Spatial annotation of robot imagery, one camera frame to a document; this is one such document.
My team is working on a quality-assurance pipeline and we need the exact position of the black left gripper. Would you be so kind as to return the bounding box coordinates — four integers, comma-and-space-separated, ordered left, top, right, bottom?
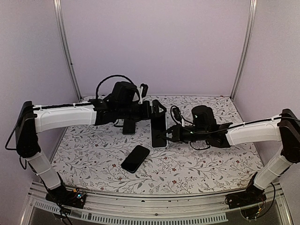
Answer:
118, 99, 167, 122

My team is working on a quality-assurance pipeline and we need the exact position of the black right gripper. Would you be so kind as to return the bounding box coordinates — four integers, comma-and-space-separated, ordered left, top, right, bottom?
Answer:
160, 124, 209, 144

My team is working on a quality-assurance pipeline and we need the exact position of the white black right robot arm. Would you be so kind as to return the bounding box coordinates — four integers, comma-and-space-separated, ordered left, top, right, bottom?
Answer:
158, 105, 300, 204

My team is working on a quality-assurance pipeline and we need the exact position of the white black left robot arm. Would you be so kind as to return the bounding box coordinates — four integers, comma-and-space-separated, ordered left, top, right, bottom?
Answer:
5, 82, 166, 203

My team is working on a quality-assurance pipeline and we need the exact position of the black phone in dark case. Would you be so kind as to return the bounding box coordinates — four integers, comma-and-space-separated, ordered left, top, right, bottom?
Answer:
121, 145, 150, 173

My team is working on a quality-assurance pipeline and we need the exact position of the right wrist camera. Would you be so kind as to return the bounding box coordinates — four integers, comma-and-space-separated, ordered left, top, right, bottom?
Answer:
170, 105, 184, 126

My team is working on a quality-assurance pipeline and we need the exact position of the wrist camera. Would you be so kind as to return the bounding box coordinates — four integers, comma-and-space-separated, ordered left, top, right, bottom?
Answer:
170, 105, 184, 126
137, 83, 148, 104

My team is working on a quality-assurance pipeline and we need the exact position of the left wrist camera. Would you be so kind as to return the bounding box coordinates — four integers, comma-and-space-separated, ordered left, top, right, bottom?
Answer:
137, 83, 148, 104

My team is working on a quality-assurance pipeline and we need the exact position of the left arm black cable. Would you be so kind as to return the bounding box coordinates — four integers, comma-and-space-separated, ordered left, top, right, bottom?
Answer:
95, 75, 134, 100

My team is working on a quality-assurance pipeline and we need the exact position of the aluminium front rail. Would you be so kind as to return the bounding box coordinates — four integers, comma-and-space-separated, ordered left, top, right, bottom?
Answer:
20, 182, 293, 225

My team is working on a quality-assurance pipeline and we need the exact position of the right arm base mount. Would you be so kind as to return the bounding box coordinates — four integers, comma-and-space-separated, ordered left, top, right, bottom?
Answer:
225, 172, 267, 209

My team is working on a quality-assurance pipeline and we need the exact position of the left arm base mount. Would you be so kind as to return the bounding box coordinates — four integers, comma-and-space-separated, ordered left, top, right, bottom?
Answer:
44, 184, 87, 209

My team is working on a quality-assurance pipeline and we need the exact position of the aluminium right rear frame post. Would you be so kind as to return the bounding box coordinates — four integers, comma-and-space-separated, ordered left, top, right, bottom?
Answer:
230, 0, 257, 102

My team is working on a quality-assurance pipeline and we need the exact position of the aluminium frame post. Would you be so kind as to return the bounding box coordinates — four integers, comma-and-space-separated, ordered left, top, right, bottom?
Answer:
230, 0, 257, 102
53, 0, 82, 100

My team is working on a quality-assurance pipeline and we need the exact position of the aluminium left rear frame post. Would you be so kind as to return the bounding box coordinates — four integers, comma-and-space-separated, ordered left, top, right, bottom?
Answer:
53, 0, 82, 100

